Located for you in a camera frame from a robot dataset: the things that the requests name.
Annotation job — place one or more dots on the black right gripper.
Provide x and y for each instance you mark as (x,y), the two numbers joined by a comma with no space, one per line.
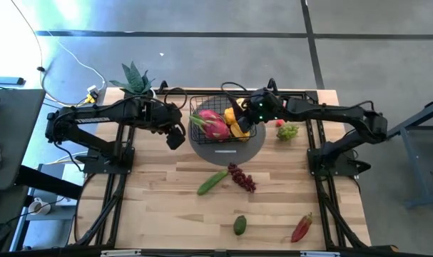
(266,107)

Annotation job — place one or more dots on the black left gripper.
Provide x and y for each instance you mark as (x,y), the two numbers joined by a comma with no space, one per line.
(166,116)

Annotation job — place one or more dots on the yellow bell pepper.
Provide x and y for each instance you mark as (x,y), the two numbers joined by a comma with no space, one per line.
(229,116)

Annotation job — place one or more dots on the pink dragon fruit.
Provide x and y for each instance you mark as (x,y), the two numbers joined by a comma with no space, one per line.
(214,126)

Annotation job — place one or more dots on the red chili pepper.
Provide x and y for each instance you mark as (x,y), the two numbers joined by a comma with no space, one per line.
(280,123)
(301,228)

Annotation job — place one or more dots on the green cucumber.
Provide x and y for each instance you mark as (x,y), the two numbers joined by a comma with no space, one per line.
(212,182)

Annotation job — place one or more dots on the red grape bunch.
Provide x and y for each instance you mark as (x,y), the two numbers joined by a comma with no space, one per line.
(242,178)

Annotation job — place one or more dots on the green avocado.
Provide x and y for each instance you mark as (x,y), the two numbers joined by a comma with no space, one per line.
(239,225)

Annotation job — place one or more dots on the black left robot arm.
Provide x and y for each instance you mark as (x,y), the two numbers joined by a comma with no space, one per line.
(95,118)

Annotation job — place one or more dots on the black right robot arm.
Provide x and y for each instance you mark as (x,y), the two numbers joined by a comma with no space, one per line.
(326,112)

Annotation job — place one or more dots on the white tape strip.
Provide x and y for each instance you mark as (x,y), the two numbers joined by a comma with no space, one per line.
(225,151)

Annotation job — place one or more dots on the green grape bunch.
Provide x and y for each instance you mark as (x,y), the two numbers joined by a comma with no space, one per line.
(287,132)

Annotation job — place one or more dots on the black table clamp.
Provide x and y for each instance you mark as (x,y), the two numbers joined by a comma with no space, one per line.
(272,84)
(162,86)

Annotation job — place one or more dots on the white plant pot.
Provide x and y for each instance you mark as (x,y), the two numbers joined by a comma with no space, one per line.
(152,93)

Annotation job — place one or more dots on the green succulent plant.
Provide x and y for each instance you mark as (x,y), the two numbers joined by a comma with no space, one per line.
(134,80)

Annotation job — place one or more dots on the yellow white power plug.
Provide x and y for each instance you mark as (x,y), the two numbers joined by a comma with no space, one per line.
(92,95)

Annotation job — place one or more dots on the white label strip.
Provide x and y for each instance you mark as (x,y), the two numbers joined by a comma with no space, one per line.
(120,253)
(319,253)

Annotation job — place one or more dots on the white mug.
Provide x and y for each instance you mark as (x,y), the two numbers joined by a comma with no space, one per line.
(38,207)

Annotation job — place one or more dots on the black desk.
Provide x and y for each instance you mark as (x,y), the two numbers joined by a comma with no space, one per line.
(13,142)

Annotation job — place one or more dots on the blue grey metal table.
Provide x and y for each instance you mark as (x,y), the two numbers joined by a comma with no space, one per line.
(416,142)

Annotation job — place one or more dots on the blue flat bar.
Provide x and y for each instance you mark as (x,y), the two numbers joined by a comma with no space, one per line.
(5,80)

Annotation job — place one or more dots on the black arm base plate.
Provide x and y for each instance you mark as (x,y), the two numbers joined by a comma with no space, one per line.
(95,166)
(344,167)

